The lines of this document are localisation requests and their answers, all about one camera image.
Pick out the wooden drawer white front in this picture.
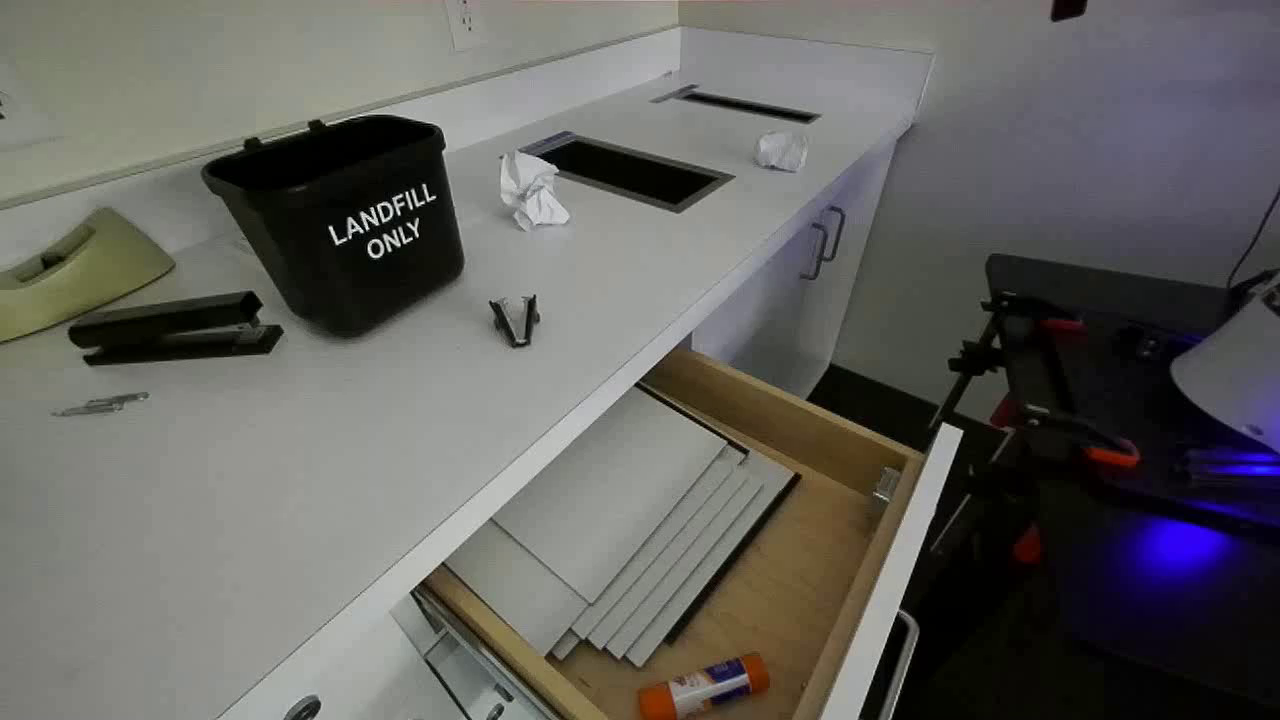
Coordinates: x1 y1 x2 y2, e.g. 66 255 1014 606
415 350 960 720

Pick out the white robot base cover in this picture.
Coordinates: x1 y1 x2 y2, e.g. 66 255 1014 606
1173 286 1280 450

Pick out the black binder clip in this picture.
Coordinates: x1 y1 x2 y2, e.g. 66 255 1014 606
487 294 538 347

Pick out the stack of grey folders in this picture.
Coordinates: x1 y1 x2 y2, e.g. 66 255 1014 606
449 387 797 668

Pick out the crumpled white paper near bin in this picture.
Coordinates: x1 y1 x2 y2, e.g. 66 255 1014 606
498 151 569 230

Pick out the crumpled white paper far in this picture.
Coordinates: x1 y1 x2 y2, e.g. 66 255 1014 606
754 130 808 170

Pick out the black landfill bin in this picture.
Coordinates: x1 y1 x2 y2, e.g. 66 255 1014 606
203 117 464 334

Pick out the orange capped glue stick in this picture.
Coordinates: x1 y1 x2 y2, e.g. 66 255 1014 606
635 652 772 720

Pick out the black stapler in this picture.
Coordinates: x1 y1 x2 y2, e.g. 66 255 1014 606
66 290 282 365

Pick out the small metal pen piece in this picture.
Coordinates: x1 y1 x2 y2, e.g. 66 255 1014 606
51 393 149 416

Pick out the black robot cart table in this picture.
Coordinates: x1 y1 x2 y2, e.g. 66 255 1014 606
983 255 1280 720

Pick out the cabinet door with handle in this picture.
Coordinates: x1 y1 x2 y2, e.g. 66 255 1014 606
692 151 891 395

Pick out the metal drawer slide rail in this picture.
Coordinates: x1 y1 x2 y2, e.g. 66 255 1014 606
391 594 557 720

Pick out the orange handled black clamp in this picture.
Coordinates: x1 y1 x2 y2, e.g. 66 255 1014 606
990 399 1142 471

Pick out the white wall power outlet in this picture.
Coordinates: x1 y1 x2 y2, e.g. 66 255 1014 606
444 0 483 47

